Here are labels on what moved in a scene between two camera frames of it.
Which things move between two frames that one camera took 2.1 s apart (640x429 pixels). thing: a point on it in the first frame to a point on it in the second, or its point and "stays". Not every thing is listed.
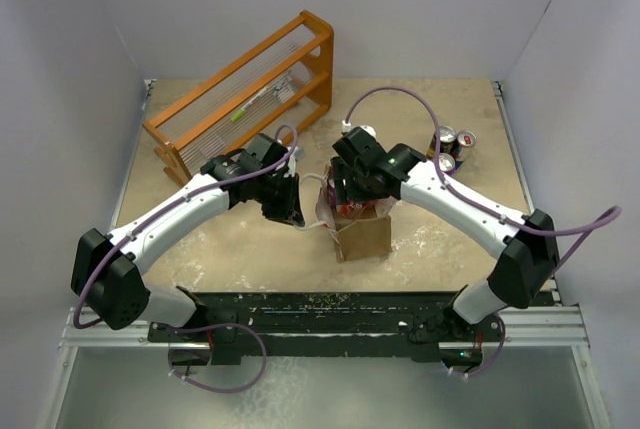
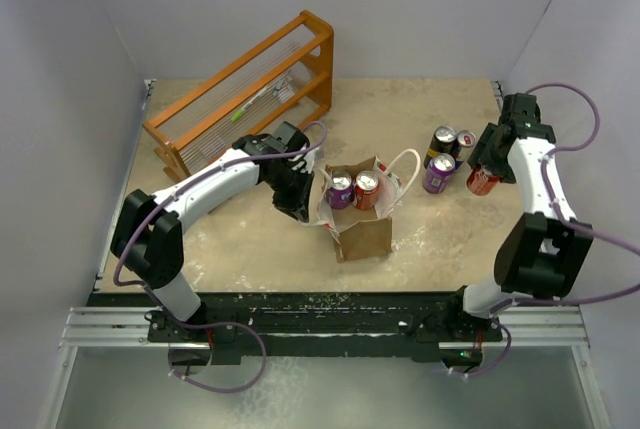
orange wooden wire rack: [273, 89] stays
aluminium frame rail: [533, 325] stays
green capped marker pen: [250, 102] stays
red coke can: [352, 208] to [480, 183]
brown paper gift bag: [356, 238] stays
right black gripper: [344, 186] to [482, 154]
